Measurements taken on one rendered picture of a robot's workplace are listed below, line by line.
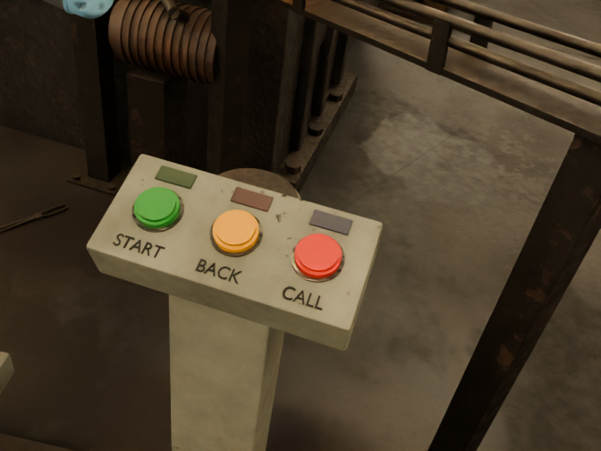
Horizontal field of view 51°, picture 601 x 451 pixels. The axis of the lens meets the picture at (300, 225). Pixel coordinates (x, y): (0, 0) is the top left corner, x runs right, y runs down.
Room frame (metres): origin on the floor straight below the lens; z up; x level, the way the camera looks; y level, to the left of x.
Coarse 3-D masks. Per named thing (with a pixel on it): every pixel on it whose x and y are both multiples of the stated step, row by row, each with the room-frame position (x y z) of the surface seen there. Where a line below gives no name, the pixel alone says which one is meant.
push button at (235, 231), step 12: (228, 216) 0.42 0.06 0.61; (240, 216) 0.42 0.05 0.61; (252, 216) 0.42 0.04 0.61; (216, 228) 0.41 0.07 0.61; (228, 228) 0.41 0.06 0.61; (240, 228) 0.41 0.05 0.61; (252, 228) 0.41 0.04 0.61; (216, 240) 0.40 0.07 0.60; (228, 240) 0.40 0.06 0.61; (240, 240) 0.40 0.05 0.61; (252, 240) 0.40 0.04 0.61
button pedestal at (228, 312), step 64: (128, 192) 0.44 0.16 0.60; (192, 192) 0.45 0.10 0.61; (128, 256) 0.38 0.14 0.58; (192, 256) 0.39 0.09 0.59; (256, 256) 0.39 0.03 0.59; (192, 320) 0.38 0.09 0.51; (256, 320) 0.37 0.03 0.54; (320, 320) 0.34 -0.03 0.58; (192, 384) 0.38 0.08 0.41; (256, 384) 0.37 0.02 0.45; (192, 448) 0.38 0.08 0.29; (256, 448) 0.38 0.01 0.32
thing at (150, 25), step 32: (128, 0) 1.06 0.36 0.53; (160, 0) 1.08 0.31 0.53; (128, 32) 1.02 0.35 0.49; (160, 32) 1.02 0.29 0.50; (192, 32) 1.02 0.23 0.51; (160, 64) 1.01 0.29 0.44; (192, 64) 1.00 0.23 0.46; (128, 96) 1.04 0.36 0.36; (160, 96) 1.02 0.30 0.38; (160, 128) 1.02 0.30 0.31
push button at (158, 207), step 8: (144, 192) 0.43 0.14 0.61; (152, 192) 0.43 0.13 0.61; (160, 192) 0.43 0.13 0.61; (168, 192) 0.44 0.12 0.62; (136, 200) 0.43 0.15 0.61; (144, 200) 0.43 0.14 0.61; (152, 200) 0.43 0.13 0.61; (160, 200) 0.43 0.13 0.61; (168, 200) 0.43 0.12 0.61; (176, 200) 0.43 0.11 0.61; (136, 208) 0.42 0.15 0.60; (144, 208) 0.42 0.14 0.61; (152, 208) 0.42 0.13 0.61; (160, 208) 0.42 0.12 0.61; (168, 208) 0.42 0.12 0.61; (176, 208) 0.42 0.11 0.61; (136, 216) 0.41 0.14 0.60; (144, 216) 0.41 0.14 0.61; (152, 216) 0.41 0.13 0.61; (160, 216) 0.41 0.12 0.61; (168, 216) 0.41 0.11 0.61; (176, 216) 0.42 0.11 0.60; (144, 224) 0.41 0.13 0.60; (152, 224) 0.41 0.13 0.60; (160, 224) 0.41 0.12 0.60; (168, 224) 0.41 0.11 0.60
